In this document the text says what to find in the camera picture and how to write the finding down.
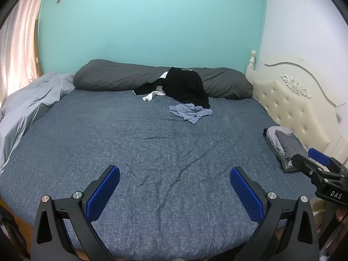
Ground pink curtain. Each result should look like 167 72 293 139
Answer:
0 0 49 106

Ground white garment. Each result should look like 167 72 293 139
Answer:
142 71 169 102

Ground blue patterned bed sheet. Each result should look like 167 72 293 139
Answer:
0 88 320 261

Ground blue plaid boxer shorts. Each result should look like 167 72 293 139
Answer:
169 104 213 125

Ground light grey duvet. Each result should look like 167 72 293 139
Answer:
0 72 75 174

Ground wooden window frame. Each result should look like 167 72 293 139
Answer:
34 19 44 77

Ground dark grey long pillow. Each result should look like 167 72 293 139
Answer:
73 59 254 99

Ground cream tufted headboard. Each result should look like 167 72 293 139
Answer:
245 50 348 169

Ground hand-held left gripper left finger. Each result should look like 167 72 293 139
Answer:
30 165 121 261

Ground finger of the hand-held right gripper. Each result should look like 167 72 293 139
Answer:
308 148 348 176
291 153 340 185

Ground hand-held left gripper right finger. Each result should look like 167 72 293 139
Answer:
230 166 319 261

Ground black garment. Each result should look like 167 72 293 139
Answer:
134 67 211 109

